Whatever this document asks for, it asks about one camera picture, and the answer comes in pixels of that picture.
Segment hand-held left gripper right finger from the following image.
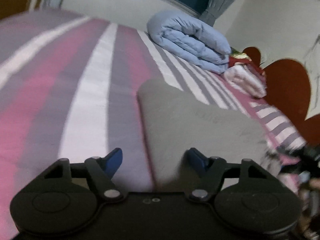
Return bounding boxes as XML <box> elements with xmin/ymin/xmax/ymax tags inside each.
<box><xmin>186</xmin><ymin>147</ymin><xmax>270</xmax><ymax>202</ymax></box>

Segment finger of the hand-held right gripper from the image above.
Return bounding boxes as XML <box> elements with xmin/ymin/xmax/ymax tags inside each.
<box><xmin>271</xmin><ymin>148</ymin><xmax>305</xmax><ymax>164</ymax></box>

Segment pink grey striped bed sheet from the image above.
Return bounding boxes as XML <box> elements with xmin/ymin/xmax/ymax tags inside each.
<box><xmin>0</xmin><ymin>7</ymin><xmax>309</xmax><ymax>240</ymax></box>

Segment folded pink white blanket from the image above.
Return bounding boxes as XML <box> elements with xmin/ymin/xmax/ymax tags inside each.
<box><xmin>223</xmin><ymin>65</ymin><xmax>267</xmax><ymax>98</ymax></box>

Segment red-brown heart-shaped headboard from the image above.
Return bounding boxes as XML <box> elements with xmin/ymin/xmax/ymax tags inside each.
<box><xmin>242</xmin><ymin>46</ymin><xmax>320</xmax><ymax>147</ymax></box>

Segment grey pants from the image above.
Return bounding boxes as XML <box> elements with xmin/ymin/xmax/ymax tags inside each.
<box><xmin>136</xmin><ymin>78</ymin><xmax>282</xmax><ymax>193</ymax></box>

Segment wooden chair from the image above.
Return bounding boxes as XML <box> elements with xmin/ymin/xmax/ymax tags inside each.
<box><xmin>31</xmin><ymin>0</ymin><xmax>47</xmax><ymax>12</ymax></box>

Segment red floral cloth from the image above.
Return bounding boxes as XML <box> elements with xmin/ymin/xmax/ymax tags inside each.
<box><xmin>228</xmin><ymin>47</ymin><xmax>265</xmax><ymax>77</ymax></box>

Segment folded light blue quilt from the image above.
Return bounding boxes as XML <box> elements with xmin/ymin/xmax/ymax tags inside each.
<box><xmin>146</xmin><ymin>10</ymin><xmax>231</xmax><ymax>75</ymax></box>

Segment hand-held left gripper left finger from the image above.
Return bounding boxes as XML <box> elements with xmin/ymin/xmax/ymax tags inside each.
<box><xmin>43</xmin><ymin>148</ymin><xmax>126</xmax><ymax>201</ymax></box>

